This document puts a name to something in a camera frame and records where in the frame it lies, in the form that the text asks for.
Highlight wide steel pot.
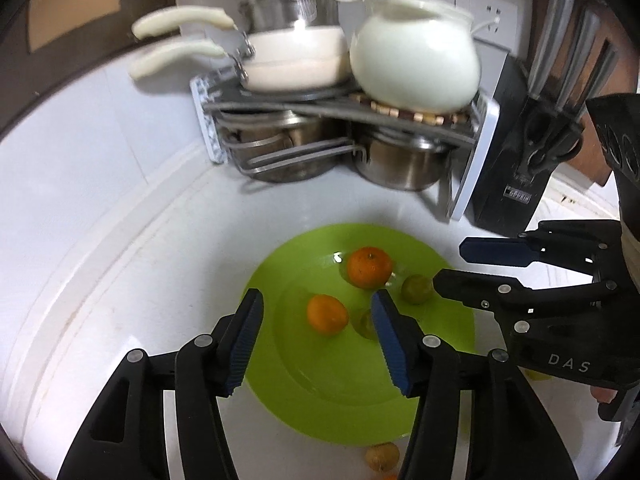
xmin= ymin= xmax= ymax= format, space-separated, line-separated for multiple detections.
xmin=220 ymin=110 xmax=351 ymax=183

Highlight wooden bead trivet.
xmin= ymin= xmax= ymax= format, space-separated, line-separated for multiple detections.
xmin=348 ymin=91 xmax=473 ymax=128

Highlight cream saucepan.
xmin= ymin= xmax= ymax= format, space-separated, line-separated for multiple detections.
xmin=129 ymin=40 xmax=351 ymax=92
xmin=131 ymin=5 xmax=347 ymax=63

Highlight white ceramic pot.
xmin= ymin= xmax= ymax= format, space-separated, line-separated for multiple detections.
xmin=348 ymin=0 xmax=503 ymax=112

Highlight tall steel pot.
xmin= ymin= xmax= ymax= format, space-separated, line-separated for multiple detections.
xmin=350 ymin=127 xmax=451 ymax=192

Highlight green plate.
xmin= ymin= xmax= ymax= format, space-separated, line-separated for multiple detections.
xmin=241 ymin=223 xmax=476 ymax=445

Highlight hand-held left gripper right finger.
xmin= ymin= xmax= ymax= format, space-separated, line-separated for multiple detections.
xmin=371 ymin=288 xmax=591 ymax=480

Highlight grey pot rack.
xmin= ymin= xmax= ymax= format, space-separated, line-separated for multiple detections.
xmin=190 ymin=72 xmax=501 ymax=223

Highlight small green fruit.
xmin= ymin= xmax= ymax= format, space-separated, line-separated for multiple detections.
xmin=352 ymin=308 xmax=381 ymax=339

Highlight black knife block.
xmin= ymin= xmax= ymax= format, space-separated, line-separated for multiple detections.
xmin=472 ymin=55 xmax=586 ymax=236

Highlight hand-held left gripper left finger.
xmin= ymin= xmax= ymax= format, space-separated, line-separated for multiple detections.
xmin=55 ymin=287 xmax=266 ymax=480

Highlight small green lime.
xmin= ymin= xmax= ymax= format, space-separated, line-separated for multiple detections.
xmin=401 ymin=274 xmax=434 ymax=306

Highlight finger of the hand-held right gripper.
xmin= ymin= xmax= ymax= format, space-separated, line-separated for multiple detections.
xmin=432 ymin=269 xmax=621 ymax=334
xmin=459 ymin=220 xmax=623 ymax=281

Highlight steel-handled knife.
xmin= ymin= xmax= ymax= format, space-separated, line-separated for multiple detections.
xmin=579 ymin=42 xmax=621 ymax=122
xmin=556 ymin=10 xmax=603 ymax=111
xmin=529 ymin=0 xmax=577 ymax=102

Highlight black scissors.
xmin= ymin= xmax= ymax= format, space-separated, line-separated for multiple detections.
xmin=520 ymin=105 xmax=583 ymax=178

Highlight brown-yellow round fruit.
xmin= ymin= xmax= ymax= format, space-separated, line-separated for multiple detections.
xmin=364 ymin=441 xmax=401 ymax=473

